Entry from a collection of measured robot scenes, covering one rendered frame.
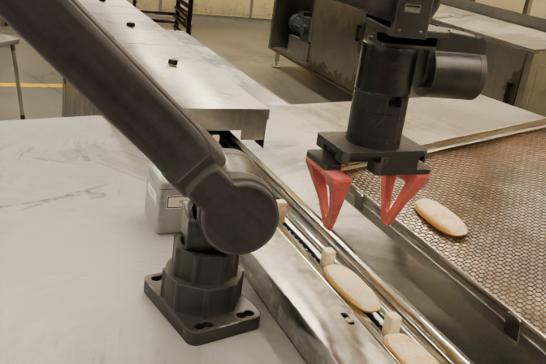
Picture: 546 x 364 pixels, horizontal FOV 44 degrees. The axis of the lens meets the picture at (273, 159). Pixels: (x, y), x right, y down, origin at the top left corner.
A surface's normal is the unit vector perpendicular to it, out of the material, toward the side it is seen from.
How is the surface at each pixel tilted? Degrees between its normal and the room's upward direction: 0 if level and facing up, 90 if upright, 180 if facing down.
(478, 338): 0
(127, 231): 0
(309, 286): 0
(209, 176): 90
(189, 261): 90
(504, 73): 90
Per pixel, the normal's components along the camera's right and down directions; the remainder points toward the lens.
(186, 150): 0.13, 0.18
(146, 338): 0.13, -0.93
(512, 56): -0.91, 0.02
